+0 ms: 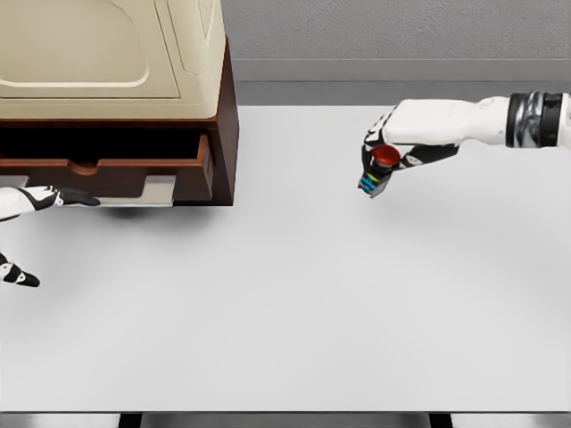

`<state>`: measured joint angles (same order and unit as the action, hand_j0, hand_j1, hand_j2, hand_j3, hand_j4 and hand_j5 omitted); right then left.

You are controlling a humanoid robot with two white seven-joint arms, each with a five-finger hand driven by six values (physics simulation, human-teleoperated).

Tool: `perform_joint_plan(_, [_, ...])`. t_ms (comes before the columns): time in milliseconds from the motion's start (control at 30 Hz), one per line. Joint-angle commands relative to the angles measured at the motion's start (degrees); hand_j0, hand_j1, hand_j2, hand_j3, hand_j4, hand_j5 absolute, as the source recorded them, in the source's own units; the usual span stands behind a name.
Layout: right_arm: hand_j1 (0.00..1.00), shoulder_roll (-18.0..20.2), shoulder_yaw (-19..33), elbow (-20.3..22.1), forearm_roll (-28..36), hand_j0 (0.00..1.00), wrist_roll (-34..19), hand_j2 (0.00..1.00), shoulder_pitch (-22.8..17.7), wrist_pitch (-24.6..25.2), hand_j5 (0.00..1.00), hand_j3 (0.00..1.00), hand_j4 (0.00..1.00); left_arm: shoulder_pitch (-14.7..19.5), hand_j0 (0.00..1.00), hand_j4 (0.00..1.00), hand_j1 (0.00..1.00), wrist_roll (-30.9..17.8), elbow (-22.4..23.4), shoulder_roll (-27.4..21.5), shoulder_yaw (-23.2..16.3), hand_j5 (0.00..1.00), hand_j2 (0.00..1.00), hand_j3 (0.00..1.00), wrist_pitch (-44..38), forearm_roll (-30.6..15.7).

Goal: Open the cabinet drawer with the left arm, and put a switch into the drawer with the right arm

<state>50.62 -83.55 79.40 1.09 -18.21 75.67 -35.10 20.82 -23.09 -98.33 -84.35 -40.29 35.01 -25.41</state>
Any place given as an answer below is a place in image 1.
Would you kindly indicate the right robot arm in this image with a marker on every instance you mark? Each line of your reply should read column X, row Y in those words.
column 526, row 119

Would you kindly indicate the brown cabinet with cream top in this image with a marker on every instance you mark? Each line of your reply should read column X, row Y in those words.
column 134, row 67

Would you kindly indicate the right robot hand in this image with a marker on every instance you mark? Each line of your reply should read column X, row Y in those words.
column 424, row 120

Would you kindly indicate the brown cabinet drawer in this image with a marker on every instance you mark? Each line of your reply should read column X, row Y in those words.
column 134, row 171

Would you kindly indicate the red push-button switch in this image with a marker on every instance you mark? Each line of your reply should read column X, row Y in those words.
column 378, row 171

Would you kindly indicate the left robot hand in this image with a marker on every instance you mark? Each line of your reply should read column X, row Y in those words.
column 31, row 198

